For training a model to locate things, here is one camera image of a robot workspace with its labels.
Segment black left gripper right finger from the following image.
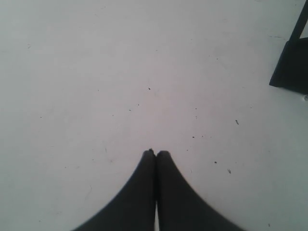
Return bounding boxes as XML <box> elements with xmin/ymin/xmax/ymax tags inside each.
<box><xmin>155</xmin><ymin>150</ymin><xmax>244</xmax><ymax>231</ymax></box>

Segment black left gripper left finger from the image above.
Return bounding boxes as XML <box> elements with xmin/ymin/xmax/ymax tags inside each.
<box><xmin>75</xmin><ymin>149</ymin><xmax>156</xmax><ymax>231</ymax></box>

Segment black metal shelf rack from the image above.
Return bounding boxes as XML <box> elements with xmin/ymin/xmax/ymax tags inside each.
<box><xmin>269</xmin><ymin>1</ymin><xmax>308</xmax><ymax>95</ymax></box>

